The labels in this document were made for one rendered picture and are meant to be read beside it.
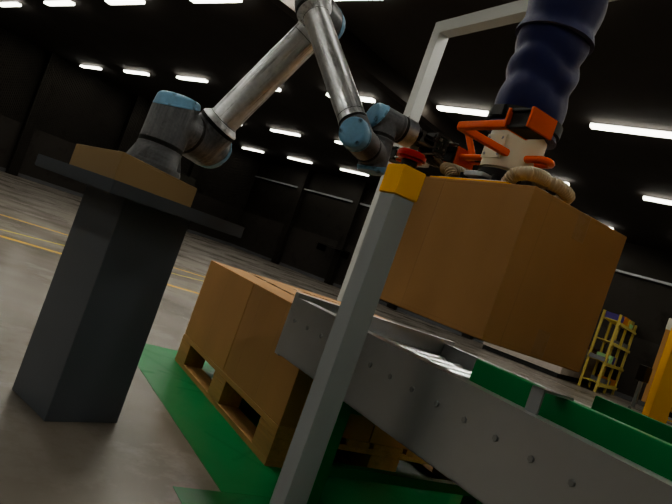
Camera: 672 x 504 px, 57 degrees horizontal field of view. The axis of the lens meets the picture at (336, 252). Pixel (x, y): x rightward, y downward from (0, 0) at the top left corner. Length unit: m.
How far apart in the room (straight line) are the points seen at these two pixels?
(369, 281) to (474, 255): 0.36
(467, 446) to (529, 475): 0.16
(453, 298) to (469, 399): 0.40
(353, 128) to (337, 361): 0.70
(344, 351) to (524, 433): 0.43
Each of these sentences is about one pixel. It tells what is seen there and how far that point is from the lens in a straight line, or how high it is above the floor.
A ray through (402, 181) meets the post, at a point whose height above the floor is 0.96.
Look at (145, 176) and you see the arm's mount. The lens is 1.99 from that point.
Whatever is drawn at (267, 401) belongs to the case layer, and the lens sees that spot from 2.33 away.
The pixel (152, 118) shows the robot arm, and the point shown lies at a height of 0.98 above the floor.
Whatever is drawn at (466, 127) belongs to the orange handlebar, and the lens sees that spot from 1.74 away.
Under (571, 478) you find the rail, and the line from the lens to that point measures 1.17.
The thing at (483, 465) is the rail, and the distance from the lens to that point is 1.29.
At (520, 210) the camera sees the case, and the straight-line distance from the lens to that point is 1.60.
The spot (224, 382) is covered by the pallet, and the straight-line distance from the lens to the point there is 2.70.
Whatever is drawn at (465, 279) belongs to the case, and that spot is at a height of 0.81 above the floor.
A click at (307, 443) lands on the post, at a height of 0.34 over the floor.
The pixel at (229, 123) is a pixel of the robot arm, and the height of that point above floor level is 1.07.
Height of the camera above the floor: 0.73
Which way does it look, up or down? 1 degrees up
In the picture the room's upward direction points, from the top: 20 degrees clockwise
